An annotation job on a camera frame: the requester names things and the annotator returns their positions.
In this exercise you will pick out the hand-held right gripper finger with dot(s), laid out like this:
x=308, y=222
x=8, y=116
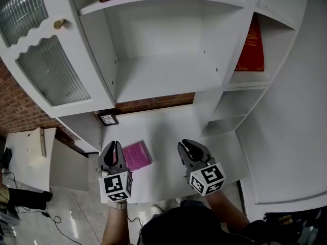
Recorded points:
x=200, y=153
x=187, y=162

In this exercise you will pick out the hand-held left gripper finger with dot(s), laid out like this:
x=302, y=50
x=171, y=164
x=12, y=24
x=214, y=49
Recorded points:
x=105, y=159
x=120, y=161

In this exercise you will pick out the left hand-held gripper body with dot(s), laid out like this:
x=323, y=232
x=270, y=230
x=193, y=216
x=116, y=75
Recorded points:
x=115, y=185

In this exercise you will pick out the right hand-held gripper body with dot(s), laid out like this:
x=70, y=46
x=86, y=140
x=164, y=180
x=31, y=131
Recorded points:
x=207, y=179

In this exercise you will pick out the white cabinet shelving unit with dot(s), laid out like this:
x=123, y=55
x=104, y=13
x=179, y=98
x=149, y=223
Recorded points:
x=168, y=75

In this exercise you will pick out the white cabinet glass door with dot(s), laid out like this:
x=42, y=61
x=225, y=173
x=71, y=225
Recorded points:
x=76, y=68

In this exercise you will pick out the person's left forearm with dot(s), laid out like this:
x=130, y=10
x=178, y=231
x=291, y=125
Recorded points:
x=115, y=226

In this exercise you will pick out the person's right forearm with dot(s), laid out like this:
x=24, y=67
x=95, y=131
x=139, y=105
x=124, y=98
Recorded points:
x=227, y=210

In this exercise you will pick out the pink book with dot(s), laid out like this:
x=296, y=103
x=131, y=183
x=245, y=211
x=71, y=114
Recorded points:
x=138, y=157

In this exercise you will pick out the person's white shoe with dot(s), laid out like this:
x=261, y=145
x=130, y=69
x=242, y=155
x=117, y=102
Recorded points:
x=156, y=209

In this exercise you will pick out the person's black clothing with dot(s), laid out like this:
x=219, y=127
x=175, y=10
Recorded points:
x=189, y=228

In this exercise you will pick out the black power adapter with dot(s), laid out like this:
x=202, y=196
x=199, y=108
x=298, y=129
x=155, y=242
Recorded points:
x=46, y=214

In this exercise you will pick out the white side table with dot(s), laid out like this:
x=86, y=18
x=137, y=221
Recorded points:
x=18, y=172

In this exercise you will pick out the dark green box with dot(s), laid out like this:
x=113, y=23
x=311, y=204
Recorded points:
x=6, y=158

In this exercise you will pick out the black bag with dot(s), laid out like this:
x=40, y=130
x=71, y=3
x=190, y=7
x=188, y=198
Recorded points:
x=301, y=228

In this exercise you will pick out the red hardcover book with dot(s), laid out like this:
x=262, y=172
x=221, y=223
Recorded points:
x=251, y=50

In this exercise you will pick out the brass door knob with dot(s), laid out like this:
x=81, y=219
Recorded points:
x=59, y=24

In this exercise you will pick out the black picture frame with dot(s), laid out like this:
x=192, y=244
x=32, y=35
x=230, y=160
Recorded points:
x=108, y=119

